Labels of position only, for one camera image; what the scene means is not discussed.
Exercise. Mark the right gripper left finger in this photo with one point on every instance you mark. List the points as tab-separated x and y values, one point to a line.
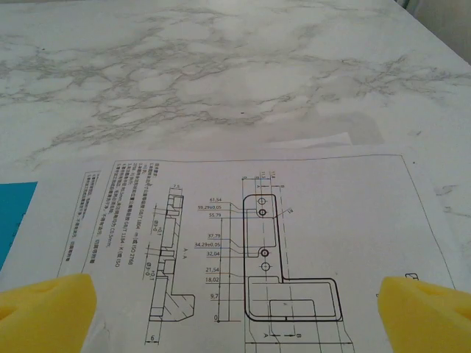
44	316

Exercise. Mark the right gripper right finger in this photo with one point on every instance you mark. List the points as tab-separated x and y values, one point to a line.
427	320

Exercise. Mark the teal file folder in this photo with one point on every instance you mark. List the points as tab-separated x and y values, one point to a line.
14	213

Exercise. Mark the white paper technical drawing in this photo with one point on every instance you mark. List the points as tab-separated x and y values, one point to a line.
55	206
331	239

